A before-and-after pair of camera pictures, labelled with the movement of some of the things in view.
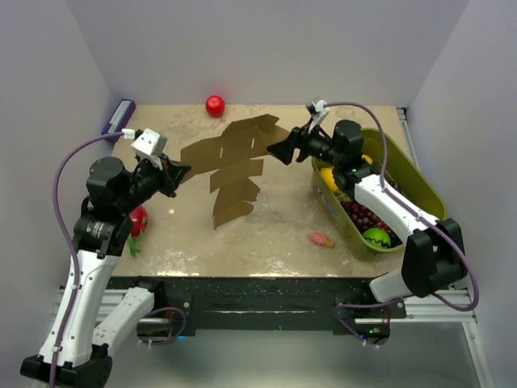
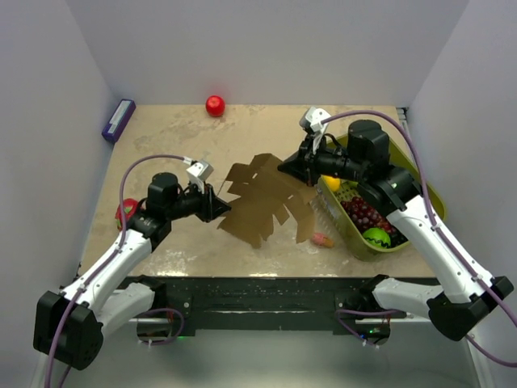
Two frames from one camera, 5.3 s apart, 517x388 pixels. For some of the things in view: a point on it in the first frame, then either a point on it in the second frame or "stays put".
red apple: [215, 105] stays put
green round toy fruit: [377, 237] stays put
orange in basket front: [328, 176] stays put
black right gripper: [299, 138] -> [304, 166]
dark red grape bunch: [366, 221] stays put
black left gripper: [171, 175] -> [211, 207]
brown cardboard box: [231, 160] -> [266, 192]
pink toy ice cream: [320, 238] stays put
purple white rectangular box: [119, 120] stays put
